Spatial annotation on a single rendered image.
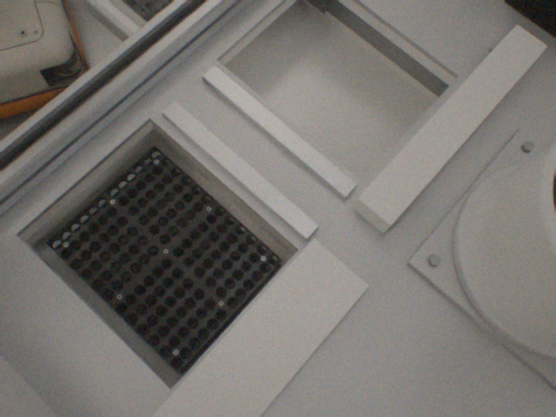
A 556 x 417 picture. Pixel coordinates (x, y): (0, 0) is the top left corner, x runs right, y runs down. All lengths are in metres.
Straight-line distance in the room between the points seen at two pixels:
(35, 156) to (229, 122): 0.22
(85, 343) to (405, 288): 0.35
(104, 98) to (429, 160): 0.37
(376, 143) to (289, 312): 0.33
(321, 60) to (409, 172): 0.30
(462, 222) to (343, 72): 0.33
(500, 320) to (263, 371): 0.25
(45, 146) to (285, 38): 0.42
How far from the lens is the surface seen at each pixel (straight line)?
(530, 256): 0.50
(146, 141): 0.76
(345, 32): 0.87
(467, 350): 0.62
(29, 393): 0.59
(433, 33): 0.75
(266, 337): 0.56
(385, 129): 0.80
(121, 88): 0.63
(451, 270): 0.61
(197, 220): 0.64
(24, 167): 0.61
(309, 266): 0.57
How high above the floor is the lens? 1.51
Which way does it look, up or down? 71 degrees down
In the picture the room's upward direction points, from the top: 10 degrees clockwise
